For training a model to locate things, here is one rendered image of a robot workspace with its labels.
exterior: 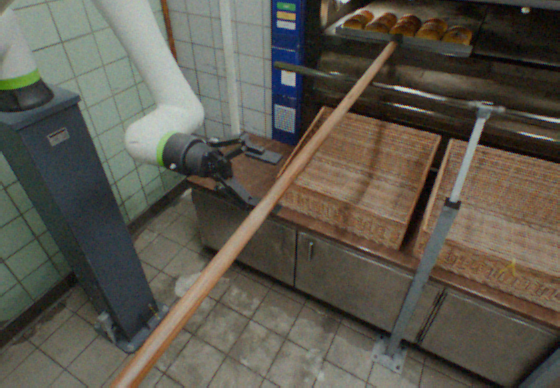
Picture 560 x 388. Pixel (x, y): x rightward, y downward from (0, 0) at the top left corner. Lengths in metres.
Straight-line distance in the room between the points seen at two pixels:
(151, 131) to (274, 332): 1.29
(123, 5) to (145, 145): 0.29
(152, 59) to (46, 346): 1.58
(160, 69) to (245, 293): 1.38
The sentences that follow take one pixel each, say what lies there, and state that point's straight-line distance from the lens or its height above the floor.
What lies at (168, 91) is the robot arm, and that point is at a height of 1.29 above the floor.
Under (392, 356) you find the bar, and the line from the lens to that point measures 1.88.
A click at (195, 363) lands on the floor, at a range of 1.85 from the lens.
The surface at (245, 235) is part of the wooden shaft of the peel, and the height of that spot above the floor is 1.18.
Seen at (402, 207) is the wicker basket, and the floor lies 0.59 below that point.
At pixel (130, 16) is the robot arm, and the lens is 0.89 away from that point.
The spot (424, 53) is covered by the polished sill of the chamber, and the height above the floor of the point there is 1.17.
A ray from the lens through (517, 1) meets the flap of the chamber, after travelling 1.38.
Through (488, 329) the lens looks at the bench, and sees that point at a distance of 1.62.
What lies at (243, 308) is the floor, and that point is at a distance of 1.95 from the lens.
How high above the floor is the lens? 1.67
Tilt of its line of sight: 39 degrees down
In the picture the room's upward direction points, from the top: straight up
